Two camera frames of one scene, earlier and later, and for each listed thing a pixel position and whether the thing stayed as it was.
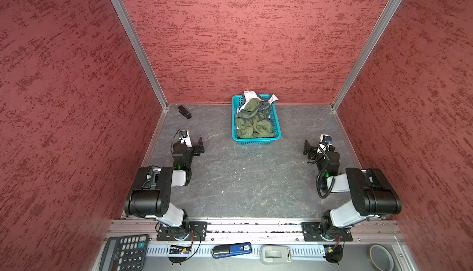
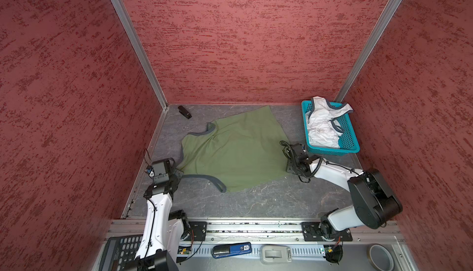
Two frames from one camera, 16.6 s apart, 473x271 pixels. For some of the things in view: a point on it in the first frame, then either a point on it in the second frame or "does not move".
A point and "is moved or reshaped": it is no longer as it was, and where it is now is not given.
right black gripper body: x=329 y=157 → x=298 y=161
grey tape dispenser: x=275 y=254 does not move
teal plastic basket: x=236 y=101 → x=349 y=141
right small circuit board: x=328 y=249 does not move
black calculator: x=124 y=253 does not move
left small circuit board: x=180 y=249 does not move
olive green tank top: x=253 y=125 is moved or reshaped
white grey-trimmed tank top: x=249 y=94 → x=323 y=130
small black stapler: x=184 y=112 does not move
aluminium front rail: x=265 y=232 does not move
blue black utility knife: x=220 y=250 does not move
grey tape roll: x=380 y=257 does not move
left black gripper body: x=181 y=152 → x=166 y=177
